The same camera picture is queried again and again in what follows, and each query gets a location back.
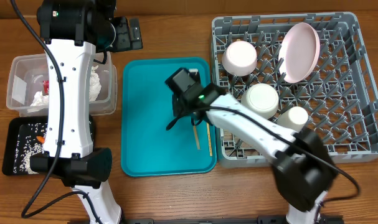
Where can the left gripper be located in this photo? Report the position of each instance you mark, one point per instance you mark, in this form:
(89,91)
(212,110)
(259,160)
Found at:
(126,43)

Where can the white tissue paper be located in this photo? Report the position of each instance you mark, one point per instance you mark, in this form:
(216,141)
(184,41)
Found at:
(40,99)

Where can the grey plastic dishwasher rack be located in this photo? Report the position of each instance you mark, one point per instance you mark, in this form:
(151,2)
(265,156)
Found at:
(340,95)

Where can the large white bowl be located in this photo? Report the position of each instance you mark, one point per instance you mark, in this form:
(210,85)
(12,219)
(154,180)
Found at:
(262,99)

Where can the large white plate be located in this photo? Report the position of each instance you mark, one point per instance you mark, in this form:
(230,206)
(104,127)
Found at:
(299,52)

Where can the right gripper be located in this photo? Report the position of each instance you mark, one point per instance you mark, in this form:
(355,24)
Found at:
(182,109)

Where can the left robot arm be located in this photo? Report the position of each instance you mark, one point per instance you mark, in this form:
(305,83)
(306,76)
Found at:
(71,33)

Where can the white paper napkin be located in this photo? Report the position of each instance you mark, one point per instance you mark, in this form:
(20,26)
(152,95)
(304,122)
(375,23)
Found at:
(95,85)

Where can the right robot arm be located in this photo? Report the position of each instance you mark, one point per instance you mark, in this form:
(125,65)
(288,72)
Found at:
(302,168)

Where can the red snack wrapper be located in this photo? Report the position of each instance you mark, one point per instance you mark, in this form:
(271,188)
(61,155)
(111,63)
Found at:
(46,86)

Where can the orange carrot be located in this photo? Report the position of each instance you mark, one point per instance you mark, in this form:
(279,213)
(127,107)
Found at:
(40,139)

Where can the teal plastic serving tray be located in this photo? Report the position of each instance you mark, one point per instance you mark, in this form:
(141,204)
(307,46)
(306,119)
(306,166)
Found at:
(147,147)

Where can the black plastic tray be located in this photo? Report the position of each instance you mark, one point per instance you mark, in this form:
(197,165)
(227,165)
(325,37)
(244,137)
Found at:
(11,143)

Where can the white cup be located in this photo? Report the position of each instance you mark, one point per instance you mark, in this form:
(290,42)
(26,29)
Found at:
(295,118)

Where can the wooden chopstick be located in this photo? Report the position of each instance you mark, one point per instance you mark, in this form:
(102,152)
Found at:
(196,137)
(209,139)

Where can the small white bowl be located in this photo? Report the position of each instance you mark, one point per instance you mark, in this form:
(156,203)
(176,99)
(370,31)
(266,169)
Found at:
(240,58)

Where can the clear plastic waste bin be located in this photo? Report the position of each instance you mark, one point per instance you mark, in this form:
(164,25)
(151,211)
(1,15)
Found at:
(28,72)

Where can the white rice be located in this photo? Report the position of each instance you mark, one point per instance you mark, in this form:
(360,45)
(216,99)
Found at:
(28,145)

